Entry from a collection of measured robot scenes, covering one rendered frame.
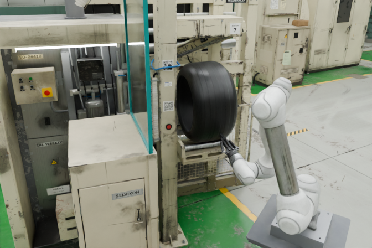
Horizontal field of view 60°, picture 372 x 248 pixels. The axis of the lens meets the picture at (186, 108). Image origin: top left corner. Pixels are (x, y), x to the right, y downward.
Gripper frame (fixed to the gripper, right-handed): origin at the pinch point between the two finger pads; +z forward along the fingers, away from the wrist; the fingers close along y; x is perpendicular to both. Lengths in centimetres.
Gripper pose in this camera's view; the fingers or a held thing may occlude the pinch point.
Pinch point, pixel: (222, 138)
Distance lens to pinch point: 228.2
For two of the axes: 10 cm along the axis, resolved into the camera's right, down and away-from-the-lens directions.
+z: -3.1, -5.7, 7.6
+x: -0.9, 8.2, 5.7
